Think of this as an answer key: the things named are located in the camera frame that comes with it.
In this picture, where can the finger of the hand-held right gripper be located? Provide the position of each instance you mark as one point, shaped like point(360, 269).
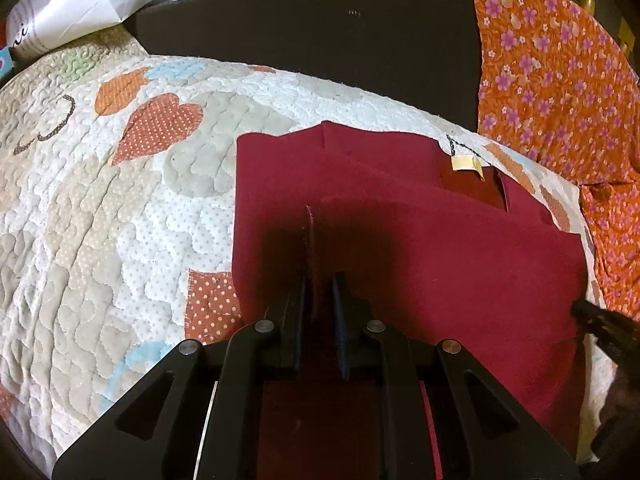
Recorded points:
point(607, 327)

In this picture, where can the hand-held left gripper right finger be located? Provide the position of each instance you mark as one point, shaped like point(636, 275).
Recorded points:
point(341, 320)

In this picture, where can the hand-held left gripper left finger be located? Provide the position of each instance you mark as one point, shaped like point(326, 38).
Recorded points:
point(300, 320)

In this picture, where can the dark red garment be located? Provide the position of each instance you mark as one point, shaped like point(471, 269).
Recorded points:
point(425, 280)

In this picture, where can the white patchwork quilt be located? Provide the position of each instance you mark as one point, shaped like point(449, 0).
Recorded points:
point(125, 220)

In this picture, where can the orange floral blanket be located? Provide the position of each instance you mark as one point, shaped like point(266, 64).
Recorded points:
point(560, 90)

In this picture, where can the dark brown headboard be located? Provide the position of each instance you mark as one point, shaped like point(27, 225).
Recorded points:
point(310, 30)

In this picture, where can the yellow wooden chair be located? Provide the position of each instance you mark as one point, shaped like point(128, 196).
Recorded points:
point(607, 5)

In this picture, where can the white paper bag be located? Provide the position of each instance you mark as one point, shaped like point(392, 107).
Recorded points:
point(80, 0)

